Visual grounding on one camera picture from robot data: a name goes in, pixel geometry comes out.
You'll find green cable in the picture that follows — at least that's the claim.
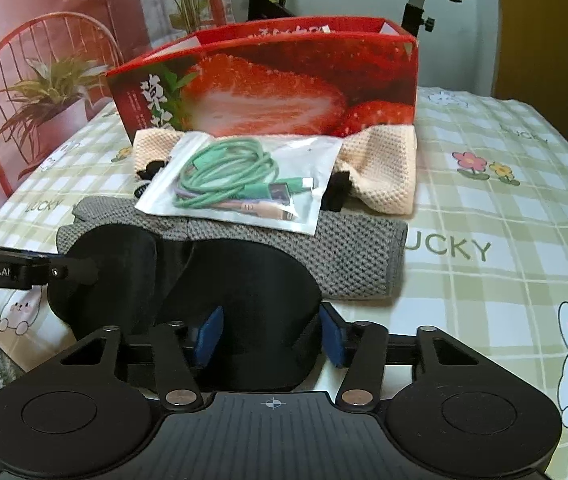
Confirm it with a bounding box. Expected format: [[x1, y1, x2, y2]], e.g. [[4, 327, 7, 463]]
[[171, 142, 315, 209]]

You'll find yellow wooden door panel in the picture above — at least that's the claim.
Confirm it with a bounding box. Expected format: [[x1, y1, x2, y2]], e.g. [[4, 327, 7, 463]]
[[493, 0, 568, 161]]

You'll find peach waffle towel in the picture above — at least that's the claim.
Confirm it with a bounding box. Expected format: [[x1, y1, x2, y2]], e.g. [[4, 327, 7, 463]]
[[132, 125, 418, 217]]

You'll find grey waffle towel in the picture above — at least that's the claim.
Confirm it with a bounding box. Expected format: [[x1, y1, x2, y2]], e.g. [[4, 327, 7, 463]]
[[57, 195, 409, 302]]

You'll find green checked rabbit tablecloth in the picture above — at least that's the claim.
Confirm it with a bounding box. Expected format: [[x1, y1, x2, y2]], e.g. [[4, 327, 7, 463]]
[[0, 85, 568, 480]]

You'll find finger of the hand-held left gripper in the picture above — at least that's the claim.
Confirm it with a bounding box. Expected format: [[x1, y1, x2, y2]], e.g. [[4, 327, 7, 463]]
[[50, 256, 100, 281]]

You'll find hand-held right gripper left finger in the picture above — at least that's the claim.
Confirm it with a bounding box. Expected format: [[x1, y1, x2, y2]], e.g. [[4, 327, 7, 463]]
[[58, 306, 225, 411]]

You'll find clear cable bag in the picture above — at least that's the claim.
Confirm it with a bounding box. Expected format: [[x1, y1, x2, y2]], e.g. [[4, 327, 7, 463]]
[[134, 131, 345, 236]]

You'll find red strawberry print box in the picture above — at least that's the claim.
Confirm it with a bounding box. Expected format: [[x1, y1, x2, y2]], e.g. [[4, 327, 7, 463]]
[[106, 16, 421, 139]]

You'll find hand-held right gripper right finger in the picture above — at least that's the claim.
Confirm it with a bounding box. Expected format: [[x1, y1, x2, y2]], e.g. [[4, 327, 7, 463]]
[[320, 302, 470, 411]]

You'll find black eye mask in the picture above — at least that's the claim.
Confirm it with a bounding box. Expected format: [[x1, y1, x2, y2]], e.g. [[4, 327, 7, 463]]
[[46, 222, 323, 394]]

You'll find pink cable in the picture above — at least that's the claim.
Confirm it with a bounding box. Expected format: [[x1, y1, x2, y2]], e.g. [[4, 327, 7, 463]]
[[214, 199, 298, 222]]

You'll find black white-striped sock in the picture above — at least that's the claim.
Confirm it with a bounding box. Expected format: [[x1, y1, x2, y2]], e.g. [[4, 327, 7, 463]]
[[135, 159, 165, 197], [323, 171, 351, 212]]

